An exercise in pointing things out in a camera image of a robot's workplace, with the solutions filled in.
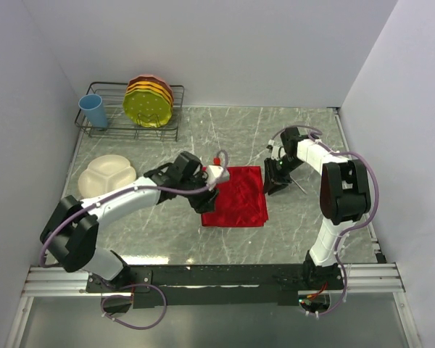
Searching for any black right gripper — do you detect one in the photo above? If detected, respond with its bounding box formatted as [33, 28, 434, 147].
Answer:
[262, 155, 304, 195]

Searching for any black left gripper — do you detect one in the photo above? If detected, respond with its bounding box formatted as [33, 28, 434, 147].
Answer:
[180, 172, 221, 215]

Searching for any red cloth napkin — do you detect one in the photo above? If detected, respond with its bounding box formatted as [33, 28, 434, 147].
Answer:
[201, 166, 268, 228]

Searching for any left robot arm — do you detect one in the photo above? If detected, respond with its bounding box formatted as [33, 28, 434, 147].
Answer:
[39, 150, 230, 291]

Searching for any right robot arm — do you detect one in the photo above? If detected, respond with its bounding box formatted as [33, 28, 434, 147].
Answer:
[263, 127, 371, 289]

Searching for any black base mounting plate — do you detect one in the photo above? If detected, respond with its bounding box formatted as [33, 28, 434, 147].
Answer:
[86, 262, 344, 309]

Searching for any cream divided plate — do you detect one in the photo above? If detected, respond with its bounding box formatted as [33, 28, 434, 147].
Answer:
[78, 154, 137, 199]

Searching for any yellow-green dotted plate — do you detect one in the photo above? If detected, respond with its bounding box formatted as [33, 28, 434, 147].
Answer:
[123, 89, 173, 128]

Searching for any orange striped plate stack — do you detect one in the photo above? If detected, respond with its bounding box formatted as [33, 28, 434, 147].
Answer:
[125, 74, 174, 107]

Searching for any blue plastic cup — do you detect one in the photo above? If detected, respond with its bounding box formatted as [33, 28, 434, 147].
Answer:
[78, 94, 108, 128]

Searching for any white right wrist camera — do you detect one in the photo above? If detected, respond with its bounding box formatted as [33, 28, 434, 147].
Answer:
[267, 143, 286, 161]

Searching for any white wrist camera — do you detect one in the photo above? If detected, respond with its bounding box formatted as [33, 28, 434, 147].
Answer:
[203, 157, 230, 191]
[267, 143, 286, 161]

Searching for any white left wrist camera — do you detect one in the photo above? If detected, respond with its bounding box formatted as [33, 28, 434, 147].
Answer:
[203, 157, 230, 191]

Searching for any black wire dish rack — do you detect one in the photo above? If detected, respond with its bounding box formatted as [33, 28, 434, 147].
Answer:
[74, 81, 185, 141]

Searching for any aluminium frame rail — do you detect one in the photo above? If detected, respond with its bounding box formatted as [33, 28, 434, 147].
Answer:
[21, 264, 405, 297]

